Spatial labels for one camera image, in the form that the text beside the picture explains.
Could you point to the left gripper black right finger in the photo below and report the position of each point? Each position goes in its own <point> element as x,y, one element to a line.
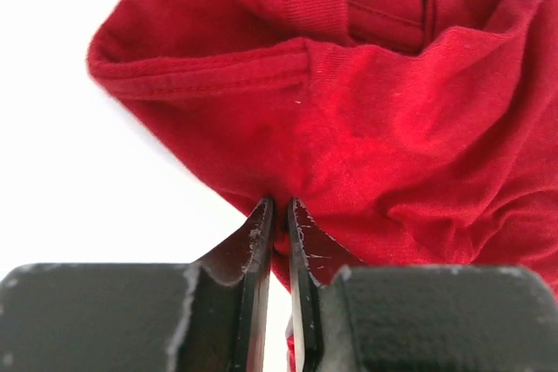
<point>348,316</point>

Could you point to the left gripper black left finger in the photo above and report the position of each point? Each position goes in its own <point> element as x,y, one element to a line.
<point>207,315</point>

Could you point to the red t shirt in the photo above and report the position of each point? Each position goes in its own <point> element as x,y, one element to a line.
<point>416,132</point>

